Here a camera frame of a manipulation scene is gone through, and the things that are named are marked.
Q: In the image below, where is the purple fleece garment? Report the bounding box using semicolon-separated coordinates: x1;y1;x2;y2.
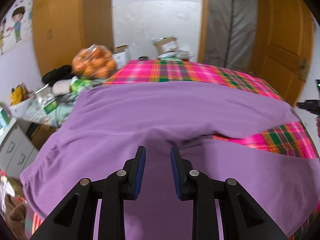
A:
20;81;319;239

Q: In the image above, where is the person's right hand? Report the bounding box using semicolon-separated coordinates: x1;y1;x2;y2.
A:
316;116;320;138

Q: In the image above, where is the pink plaid bed sheet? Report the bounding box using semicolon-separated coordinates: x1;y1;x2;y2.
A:
31;59;320;240

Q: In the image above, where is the wooden door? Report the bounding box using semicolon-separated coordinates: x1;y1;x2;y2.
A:
248;0;315;106

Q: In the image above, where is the grey drawer nightstand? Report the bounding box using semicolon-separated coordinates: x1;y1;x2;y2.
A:
0;118;39;179

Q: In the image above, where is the green white milk carton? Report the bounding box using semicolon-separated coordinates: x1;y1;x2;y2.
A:
41;94;58;115

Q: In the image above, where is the yellow bag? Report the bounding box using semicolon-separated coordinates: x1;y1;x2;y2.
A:
10;83;29;106

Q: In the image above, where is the black clothing pile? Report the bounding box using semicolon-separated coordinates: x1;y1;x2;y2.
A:
42;65;74;87

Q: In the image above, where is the bag of oranges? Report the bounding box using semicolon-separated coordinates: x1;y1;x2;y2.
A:
72;44;117;79

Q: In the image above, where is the cardboard box with label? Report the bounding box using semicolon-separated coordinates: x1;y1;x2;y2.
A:
152;36;179;55

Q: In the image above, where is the white product box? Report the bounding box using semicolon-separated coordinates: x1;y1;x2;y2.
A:
113;44;131;69

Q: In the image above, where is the wooden wardrobe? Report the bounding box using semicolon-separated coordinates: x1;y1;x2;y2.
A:
32;0;114;75

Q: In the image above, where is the cartoon couple wall sticker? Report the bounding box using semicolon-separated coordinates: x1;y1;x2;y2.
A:
1;7;25;55

